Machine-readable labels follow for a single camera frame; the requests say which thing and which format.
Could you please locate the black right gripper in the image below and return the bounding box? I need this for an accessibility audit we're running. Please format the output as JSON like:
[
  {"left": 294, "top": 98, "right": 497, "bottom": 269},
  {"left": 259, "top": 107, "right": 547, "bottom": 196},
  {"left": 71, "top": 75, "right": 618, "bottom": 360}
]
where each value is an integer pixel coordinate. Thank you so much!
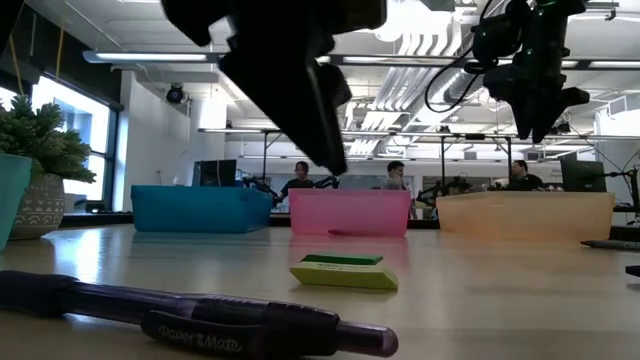
[{"left": 482, "top": 54, "right": 591, "bottom": 146}]

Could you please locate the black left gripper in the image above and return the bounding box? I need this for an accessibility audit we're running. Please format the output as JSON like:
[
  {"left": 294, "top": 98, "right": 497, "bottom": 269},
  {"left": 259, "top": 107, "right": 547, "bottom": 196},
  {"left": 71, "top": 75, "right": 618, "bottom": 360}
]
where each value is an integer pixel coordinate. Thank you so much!
[{"left": 159, "top": 0, "right": 389, "bottom": 176}]

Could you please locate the dark crayon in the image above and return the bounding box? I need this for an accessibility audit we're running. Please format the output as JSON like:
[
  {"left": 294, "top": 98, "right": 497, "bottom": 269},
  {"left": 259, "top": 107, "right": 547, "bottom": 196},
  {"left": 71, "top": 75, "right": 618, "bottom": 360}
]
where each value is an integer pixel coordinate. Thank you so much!
[{"left": 580, "top": 239, "right": 640, "bottom": 253}]

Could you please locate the green eraser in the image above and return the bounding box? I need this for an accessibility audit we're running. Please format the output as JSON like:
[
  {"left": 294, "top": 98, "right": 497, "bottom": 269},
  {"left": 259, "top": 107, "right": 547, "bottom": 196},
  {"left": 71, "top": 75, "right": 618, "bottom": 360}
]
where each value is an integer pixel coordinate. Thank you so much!
[{"left": 301, "top": 253, "right": 385, "bottom": 267}]

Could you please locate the yellow printed eraser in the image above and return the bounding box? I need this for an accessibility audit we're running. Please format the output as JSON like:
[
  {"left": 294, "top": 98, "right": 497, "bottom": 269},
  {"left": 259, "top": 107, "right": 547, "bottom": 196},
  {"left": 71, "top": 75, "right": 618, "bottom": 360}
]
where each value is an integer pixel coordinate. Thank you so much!
[{"left": 289, "top": 261, "right": 400, "bottom": 292}]

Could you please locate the purple pen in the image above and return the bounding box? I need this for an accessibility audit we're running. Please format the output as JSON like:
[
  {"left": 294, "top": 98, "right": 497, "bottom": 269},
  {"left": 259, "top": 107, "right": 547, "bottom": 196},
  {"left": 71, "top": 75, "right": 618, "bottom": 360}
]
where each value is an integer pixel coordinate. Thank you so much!
[{"left": 0, "top": 269, "right": 400, "bottom": 359}]

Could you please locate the person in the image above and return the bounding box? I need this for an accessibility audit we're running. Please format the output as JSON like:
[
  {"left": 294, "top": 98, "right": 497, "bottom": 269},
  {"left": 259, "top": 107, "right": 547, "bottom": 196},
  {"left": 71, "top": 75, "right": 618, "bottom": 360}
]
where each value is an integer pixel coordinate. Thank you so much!
[
  {"left": 277, "top": 160, "right": 317, "bottom": 199},
  {"left": 382, "top": 160, "right": 413, "bottom": 191},
  {"left": 508, "top": 159, "right": 547, "bottom": 193}
]

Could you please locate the black monitor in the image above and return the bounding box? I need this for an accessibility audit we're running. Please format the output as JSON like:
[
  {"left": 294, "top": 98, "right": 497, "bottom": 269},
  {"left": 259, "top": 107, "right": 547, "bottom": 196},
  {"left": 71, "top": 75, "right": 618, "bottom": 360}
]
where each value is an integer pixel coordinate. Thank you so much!
[
  {"left": 559, "top": 158, "right": 608, "bottom": 194},
  {"left": 192, "top": 159, "right": 238, "bottom": 189}
]

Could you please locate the orange translucent plastic bin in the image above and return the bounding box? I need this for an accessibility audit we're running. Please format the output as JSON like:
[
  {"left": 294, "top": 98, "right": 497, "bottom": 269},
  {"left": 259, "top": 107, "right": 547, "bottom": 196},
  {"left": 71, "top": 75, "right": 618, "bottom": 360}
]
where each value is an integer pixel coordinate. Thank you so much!
[{"left": 435, "top": 191, "right": 616, "bottom": 245}]

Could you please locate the pink translucent plastic bin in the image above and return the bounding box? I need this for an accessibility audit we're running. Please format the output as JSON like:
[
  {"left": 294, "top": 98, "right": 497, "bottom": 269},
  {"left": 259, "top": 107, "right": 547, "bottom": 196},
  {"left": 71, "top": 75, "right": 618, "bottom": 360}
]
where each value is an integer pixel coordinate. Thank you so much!
[{"left": 288, "top": 188, "right": 412, "bottom": 238}]

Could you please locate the black stand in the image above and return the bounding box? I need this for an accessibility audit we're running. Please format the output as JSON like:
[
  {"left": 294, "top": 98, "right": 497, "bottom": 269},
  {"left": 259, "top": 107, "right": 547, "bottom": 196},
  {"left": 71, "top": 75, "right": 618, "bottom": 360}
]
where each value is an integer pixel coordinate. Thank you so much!
[{"left": 602, "top": 167, "right": 640, "bottom": 226}]

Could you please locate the blue plastic bin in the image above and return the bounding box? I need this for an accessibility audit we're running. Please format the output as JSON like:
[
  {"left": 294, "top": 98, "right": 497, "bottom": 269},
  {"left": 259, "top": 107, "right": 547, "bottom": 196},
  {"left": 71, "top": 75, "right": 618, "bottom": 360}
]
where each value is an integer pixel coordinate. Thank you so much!
[{"left": 130, "top": 185, "right": 274, "bottom": 235}]

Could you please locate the LED light bar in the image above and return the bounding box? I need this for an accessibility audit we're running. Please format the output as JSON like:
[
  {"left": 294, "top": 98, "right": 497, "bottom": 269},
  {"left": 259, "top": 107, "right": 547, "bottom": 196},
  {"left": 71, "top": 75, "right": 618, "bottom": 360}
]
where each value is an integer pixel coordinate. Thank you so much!
[{"left": 82, "top": 49, "right": 640, "bottom": 71}]

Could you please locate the large window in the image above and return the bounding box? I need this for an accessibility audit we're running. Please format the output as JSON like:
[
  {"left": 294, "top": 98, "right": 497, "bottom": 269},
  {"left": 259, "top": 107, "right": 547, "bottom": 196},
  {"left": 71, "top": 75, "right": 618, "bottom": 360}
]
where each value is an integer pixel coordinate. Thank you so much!
[{"left": 0, "top": 74, "right": 121, "bottom": 214}]

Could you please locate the small black box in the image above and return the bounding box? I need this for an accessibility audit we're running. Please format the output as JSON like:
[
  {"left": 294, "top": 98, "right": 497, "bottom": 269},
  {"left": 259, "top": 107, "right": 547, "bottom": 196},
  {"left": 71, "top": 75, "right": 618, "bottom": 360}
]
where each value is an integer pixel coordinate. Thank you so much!
[{"left": 74, "top": 199, "right": 107, "bottom": 215}]

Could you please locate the green potted plant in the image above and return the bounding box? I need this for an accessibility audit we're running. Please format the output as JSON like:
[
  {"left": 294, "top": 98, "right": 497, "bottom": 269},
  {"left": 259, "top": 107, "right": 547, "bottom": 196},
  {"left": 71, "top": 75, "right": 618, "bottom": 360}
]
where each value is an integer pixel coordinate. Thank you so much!
[{"left": 0, "top": 94, "right": 97, "bottom": 241}]

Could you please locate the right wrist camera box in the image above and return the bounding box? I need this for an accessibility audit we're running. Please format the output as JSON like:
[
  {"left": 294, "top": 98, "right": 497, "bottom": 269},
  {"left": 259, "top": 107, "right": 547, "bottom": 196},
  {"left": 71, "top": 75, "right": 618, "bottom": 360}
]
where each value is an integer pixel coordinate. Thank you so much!
[{"left": 470, "top": 13, "right": 526, "bottom": 65}]

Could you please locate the black background station frame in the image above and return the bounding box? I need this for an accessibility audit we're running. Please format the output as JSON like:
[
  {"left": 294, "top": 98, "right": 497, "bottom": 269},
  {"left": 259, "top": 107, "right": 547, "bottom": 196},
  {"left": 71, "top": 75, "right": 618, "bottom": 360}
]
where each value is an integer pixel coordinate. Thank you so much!
[{"left": 197, "top": 127, "right": 640, "bottom": 197}]

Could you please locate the black right arm cable loop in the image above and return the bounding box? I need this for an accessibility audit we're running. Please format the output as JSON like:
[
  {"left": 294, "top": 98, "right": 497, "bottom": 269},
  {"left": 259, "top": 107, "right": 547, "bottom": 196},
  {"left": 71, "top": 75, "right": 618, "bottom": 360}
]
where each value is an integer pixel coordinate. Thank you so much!
[{"left": 424, "top": 0, "right": 494, "bottom": 114}]

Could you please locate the black ceiling camera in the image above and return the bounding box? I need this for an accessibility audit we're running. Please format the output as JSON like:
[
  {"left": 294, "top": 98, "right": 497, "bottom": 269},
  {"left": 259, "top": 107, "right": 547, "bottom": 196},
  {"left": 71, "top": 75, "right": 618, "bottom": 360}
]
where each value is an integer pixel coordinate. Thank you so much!
[{"left": 165, "top": 83, "right": 186, "bottom": 106}]

